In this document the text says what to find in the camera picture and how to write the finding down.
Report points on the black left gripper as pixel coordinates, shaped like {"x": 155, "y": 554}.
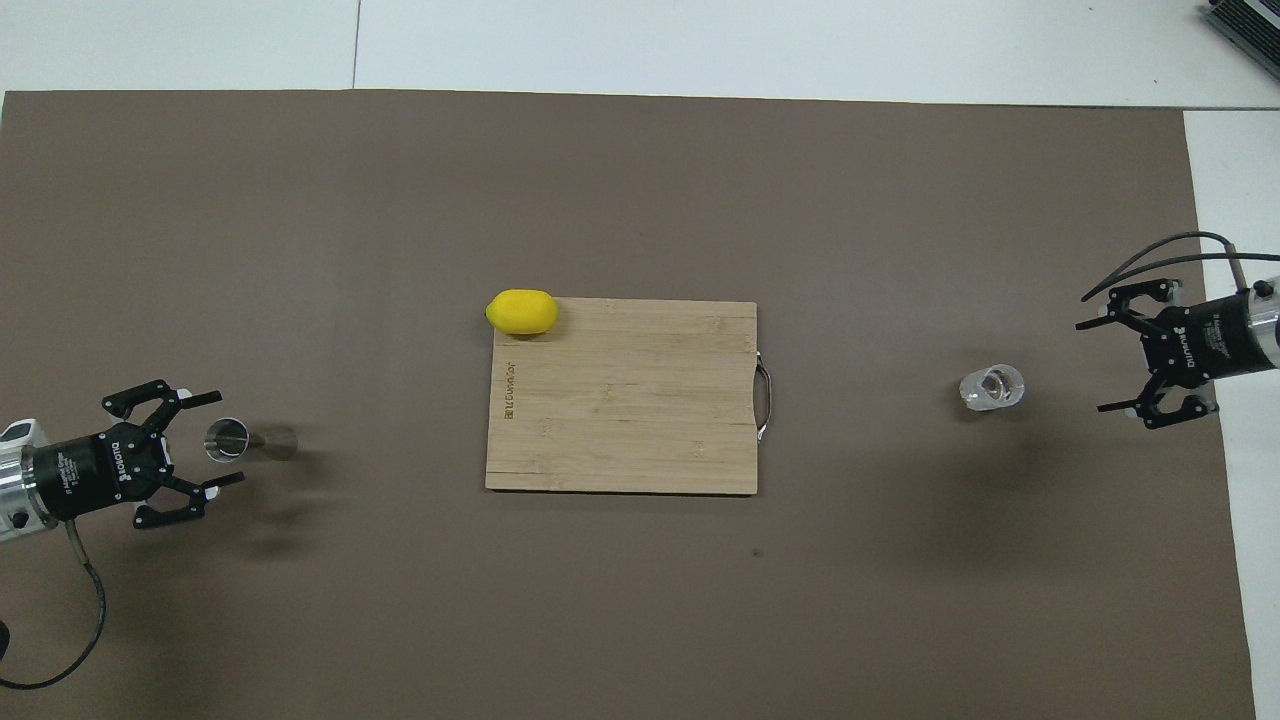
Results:
{"x": 95, "y": 475}

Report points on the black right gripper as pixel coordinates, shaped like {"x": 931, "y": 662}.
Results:
{"x": 1200, "y": 340}

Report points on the steel double jigger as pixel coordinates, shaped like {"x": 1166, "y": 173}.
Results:
{"x": 272, "y": 442}

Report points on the small clear glass cup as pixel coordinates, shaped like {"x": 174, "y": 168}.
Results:
{"x": 992, "y": 388}

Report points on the grey ribbed metal device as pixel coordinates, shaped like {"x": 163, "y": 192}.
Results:
{"x": 1250, "y": 30}

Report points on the yellow lemon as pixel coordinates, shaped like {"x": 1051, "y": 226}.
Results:
{"x": 522, "y": 312}

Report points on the wooden cutting board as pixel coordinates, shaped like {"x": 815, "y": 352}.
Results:
{"x": 620, "y": 400}

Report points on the brown table mat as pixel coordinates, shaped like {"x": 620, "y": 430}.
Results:
{"x": 640, "y": 620}

